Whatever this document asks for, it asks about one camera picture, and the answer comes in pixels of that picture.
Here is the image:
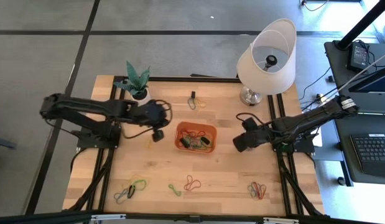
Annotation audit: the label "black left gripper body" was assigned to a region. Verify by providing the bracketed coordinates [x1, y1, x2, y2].
[137, 101, 170, 128]

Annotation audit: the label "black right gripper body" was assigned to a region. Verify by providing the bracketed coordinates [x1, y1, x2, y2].
[232, 129, 274, 153]

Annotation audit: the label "orange plastic bin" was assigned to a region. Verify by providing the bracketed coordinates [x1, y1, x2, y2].
[174, 121, 218, 154]

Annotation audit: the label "potted green plant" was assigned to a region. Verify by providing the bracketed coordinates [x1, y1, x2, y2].
[113, 60, 152, 105]

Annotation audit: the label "white table lamp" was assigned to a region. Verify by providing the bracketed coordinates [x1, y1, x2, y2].
[236, 17, 298, 107]

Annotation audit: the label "black side desk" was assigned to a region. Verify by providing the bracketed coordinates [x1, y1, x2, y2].
[323, 40, 385, 187]

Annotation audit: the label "black laptop keyboard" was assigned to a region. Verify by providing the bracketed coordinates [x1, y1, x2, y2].
[350, 133, 385, 179]

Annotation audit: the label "black power adapter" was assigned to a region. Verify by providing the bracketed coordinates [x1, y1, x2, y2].
[346, 42, 371, 73]

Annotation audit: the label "dark laptop screen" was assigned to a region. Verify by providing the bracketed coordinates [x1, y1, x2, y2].
[348, 64, 385, 94]

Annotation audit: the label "dark grey furniture foot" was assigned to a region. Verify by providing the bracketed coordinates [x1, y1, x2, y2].
[0, 135, 18, 150]

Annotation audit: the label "black stand pole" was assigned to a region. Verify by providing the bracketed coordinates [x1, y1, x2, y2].
[336, 0, 385, 50]

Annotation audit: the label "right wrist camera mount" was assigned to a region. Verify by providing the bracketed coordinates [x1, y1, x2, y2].
[241, 116, 259, 132]

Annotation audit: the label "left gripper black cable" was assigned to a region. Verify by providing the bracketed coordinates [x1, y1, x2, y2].
[121, 98, 174, 140]

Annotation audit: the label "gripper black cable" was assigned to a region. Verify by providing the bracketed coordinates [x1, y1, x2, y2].
[121, 98, 174, 140]
[235, 112, 267, 128]

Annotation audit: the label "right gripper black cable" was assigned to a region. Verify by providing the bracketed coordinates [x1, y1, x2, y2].
[235, 112, 267, 128]

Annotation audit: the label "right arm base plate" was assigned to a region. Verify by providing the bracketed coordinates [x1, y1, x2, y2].
[272, 136, 316, 154]

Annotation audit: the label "black aluminium table frame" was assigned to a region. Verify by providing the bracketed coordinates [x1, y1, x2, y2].
[0, 74, 385, 224]

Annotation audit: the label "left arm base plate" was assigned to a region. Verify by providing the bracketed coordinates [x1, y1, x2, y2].
[76, 129, 121, 149]

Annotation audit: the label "silver aluminium bracket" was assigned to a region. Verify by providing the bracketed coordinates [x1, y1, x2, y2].
[262, 217, 300, 224]
[91, 213, 126, 222]

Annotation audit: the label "black floor cable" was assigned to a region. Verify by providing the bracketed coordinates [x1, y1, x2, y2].
[299, 67, 333, 111]

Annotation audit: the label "thin white cable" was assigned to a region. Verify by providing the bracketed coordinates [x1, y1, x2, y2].
[336, 49, 385, 93]

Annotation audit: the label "floor cable with plug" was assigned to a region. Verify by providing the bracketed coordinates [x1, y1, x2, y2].
[300, 0, 330, 12]

